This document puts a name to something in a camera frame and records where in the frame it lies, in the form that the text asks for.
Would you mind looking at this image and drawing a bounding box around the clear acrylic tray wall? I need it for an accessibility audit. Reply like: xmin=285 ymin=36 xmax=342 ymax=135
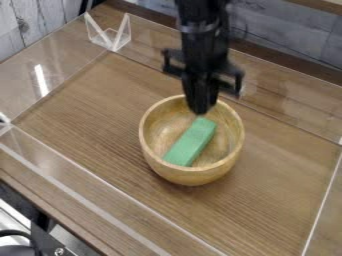
xmin=0 ymin=16 xmax=342 ymax=256

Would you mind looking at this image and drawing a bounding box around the black cable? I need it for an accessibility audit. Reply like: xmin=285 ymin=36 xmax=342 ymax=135
xmin=0 ymin=229 xmax=34 ymax=248

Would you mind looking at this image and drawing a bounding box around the wooden bowl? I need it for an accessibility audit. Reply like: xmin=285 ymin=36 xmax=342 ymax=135
xmin=138 ymin=95 xmax=245 ymax=186

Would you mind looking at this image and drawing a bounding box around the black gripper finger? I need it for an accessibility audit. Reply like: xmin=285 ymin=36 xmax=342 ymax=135
xmin=181 ymin=73 xmax=205 ymax=114
xmin=204 ymin=76 xmax=218 ymax=112

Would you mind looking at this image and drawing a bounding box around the clear acrylic corner bracket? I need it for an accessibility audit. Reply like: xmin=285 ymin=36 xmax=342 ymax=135
xmin=84 ymin=13 xmax=130 ymax=52

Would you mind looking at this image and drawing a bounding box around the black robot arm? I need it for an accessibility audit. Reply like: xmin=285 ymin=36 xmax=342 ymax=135
xmin=161 ymin=0 xmax=244 ymax=115

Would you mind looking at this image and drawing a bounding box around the black metal stand bracket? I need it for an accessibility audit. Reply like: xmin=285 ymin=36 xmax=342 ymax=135
xmin=30 ymin=223 xmax=73 ymax=256

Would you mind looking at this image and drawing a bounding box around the green rectangular block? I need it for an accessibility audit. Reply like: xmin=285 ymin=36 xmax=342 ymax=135
xmin=162 ymin=118 xmax=216 ymax=167

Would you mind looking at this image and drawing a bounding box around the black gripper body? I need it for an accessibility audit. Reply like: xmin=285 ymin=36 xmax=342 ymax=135
xmin=161 ymin=23 xmax=244 ymax=96

